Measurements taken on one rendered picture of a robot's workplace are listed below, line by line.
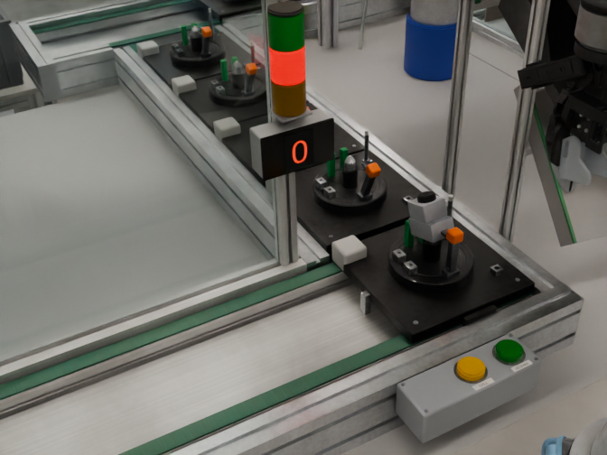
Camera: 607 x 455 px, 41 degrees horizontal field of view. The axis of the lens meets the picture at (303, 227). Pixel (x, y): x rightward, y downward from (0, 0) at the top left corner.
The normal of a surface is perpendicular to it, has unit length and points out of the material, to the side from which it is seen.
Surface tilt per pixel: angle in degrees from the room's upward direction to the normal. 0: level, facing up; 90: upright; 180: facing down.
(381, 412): 90
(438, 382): 0
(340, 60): 0
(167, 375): 0
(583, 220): 45
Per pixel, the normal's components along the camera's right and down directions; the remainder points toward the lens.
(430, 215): 0.44, 0.20
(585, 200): 0.21, -0.18
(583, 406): -0.03, -0.81
